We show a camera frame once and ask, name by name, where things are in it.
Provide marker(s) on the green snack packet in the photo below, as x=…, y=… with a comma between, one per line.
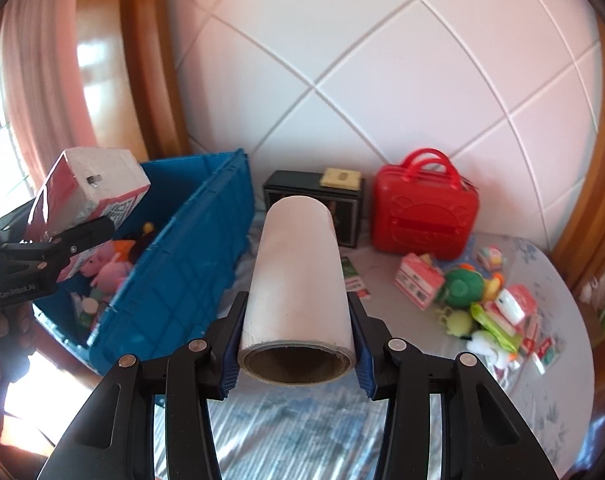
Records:
x=495, y=324

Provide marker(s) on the small beige box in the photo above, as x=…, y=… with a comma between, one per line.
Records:
x=342, y=179

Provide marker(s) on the large white paper roll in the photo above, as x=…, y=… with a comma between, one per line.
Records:
x=297, y=329

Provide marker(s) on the person's left hand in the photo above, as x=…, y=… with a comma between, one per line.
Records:
x=16, y=341

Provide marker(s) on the pink pig plush in crate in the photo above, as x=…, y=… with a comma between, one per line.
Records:
x=105, y=273

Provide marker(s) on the pink white milk carton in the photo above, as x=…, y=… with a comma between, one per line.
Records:
x=84, y=184

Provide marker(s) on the green orange medicine box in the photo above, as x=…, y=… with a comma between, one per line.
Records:
x=353, y=280

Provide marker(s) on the white plush toy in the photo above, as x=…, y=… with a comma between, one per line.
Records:
x=482, y=343

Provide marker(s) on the red toy suitcase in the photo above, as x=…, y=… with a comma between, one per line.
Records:
x=422, y=205

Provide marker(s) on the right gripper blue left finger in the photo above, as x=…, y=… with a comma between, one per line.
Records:
x=206, y=369

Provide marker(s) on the pink pig plush orange hood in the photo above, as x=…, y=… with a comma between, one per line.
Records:
x=132, y=248

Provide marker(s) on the white medicine bottle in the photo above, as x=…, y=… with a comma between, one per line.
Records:
x=90, y=306

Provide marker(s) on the green plush toy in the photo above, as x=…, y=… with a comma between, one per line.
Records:
x=464, y=286

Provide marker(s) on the colourful toy ball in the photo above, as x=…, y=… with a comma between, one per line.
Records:
x=490, y=258

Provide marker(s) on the pink white small carton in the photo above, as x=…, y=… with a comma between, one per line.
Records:
x=419, y=280

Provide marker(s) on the blue plastic storage crate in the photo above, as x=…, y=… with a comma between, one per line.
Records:
x=202, y=207

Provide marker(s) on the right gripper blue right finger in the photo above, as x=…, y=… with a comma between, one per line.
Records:
x=393, y=370

